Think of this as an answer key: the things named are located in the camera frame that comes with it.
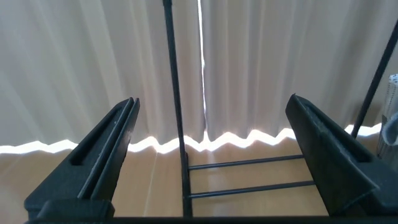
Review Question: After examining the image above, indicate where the black clothes rack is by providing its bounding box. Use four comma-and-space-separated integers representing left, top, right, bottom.
161, 0, 398, 218

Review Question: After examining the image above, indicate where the white laundry basket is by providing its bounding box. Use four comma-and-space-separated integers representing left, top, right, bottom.
375, 73, 398, 163

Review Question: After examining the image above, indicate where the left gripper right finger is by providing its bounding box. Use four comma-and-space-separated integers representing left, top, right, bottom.
285, 93, 398, 217

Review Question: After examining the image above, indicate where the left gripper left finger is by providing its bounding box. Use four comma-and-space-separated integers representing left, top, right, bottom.
24, 97, 141, 219

